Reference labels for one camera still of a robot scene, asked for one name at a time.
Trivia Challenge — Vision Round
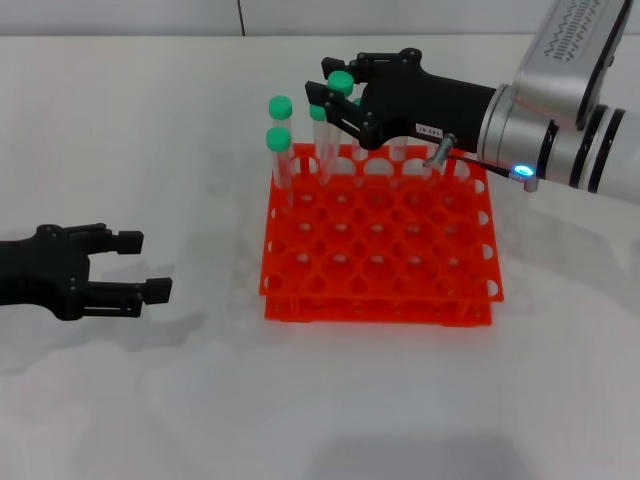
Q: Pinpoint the orange test tube rack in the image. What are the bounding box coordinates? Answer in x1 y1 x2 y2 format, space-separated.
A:
258 143 505 325

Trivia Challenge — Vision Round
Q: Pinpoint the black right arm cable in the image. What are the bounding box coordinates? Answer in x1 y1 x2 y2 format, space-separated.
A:
423 133 542 194

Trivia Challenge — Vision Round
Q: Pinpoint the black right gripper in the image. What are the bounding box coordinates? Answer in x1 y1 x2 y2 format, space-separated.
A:
304 48 501 154

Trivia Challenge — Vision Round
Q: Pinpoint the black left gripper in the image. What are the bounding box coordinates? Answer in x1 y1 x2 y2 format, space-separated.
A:
0 222 174 322

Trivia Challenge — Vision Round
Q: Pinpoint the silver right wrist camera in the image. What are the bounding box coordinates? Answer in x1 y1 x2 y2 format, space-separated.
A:
512 0 634 132

